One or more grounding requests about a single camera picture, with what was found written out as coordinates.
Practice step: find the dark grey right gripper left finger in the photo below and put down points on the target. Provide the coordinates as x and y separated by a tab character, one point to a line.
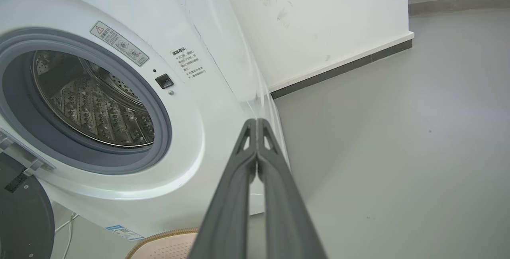
231	211

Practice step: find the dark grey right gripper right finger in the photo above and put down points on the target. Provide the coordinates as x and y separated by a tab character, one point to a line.
285	219

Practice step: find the blue and white label sticker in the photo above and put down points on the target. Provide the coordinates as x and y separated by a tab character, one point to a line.
125	233

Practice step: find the dark washing machine door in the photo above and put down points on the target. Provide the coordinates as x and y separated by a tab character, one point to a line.
24	219

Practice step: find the white front-load washing machine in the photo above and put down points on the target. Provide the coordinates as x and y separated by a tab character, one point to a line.
191	139

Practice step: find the warning sticker with triangle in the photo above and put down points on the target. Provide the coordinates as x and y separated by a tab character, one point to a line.
119	44

